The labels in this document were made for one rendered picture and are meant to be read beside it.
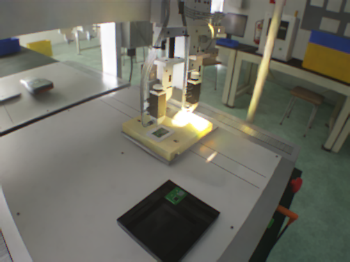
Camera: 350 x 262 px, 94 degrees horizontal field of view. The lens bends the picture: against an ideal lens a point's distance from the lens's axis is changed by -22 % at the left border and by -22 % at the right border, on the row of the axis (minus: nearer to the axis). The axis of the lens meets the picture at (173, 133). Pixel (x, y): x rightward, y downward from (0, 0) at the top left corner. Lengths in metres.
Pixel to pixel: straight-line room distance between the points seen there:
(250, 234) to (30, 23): 0.51
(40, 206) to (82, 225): 0.10
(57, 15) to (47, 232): 0.37
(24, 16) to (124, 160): 0.34
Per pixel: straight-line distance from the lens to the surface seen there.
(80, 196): 0.41
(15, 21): 0.40
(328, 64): 2.55
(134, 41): 0.91
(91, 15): 0.45
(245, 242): 0.36
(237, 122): 0.64
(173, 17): 0.51
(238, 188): 0.43
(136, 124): 0.50
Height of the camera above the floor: 1.16
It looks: 34 degrees down
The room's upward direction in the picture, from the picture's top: 4 degrees clockwise
